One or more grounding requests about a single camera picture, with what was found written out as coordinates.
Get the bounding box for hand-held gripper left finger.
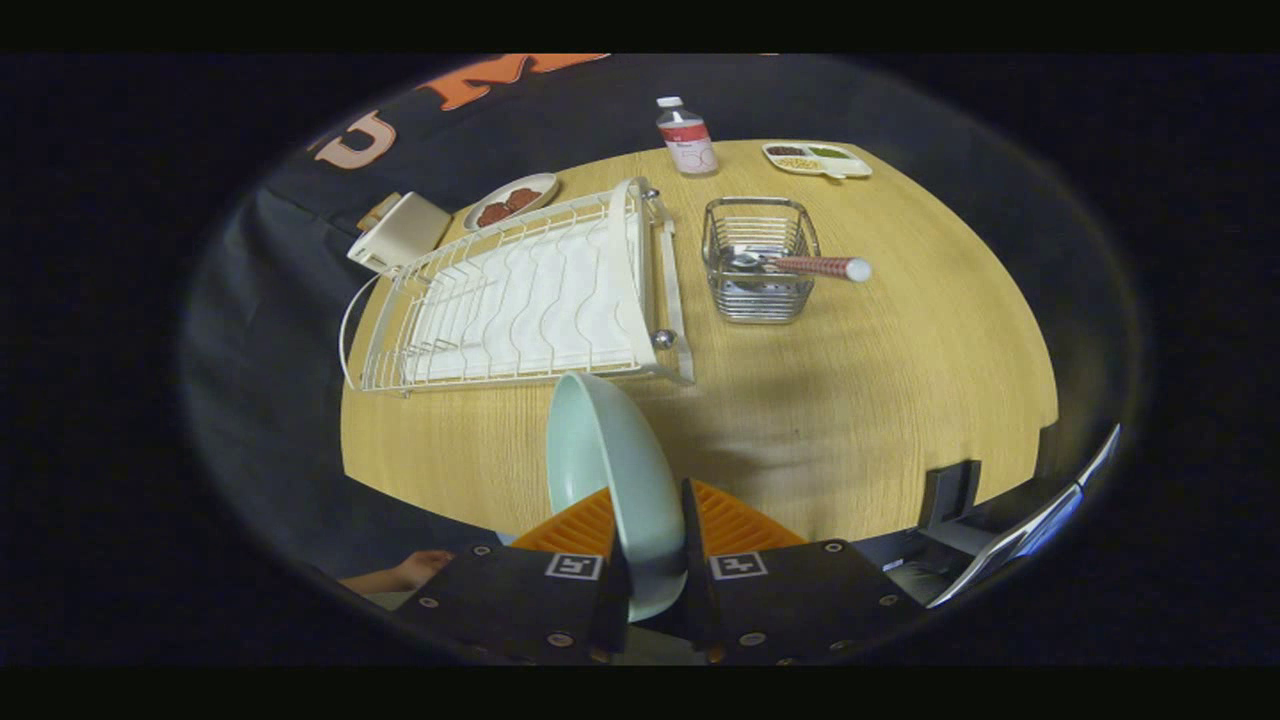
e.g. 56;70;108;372
393;486;634;667

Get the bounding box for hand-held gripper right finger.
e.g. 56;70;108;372
681;477;927;667

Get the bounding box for pale green plate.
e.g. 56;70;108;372
545;371;689;624

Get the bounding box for white wire dish rack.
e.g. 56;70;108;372
338;177;697;398

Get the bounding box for silver wire basket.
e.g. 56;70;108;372
701;196;823;326

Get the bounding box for spoon with red patterned handle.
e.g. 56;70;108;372
730;250;873;284

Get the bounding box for cream plate with cookies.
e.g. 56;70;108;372
463;172;561;232

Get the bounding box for white divided snack dish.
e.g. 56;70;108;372
762;141;874;181

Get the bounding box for black chair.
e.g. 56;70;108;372
860;458;1076;601

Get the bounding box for cream toaster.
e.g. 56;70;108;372
346;191;454;276

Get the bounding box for toast bread slices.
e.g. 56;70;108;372
357;192;403;233

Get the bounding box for clear bottle with red label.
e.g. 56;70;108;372
655;96;720;178

